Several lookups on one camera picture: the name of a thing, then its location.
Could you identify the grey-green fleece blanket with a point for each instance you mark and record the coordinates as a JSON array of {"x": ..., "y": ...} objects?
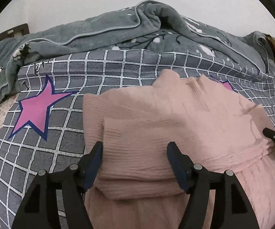
[{"x": 132, "y": 27}]

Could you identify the pink knit sweater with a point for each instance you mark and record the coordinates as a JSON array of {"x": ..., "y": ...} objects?
[{"x": 216, "y": 127}]

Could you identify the grey checked star duvet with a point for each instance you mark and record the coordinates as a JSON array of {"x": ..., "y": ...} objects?
[{"x": 24, "y": 153}]

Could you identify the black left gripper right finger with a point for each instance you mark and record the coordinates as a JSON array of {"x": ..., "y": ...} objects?
[{"x": 232, "y": 208}]

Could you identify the dark wooden bed headboard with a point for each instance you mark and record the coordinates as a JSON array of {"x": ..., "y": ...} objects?
[{"x": 17, "y": 31}]

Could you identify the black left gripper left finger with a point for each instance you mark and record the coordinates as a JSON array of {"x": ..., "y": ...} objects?
[{"x": 39, "y": 208}]

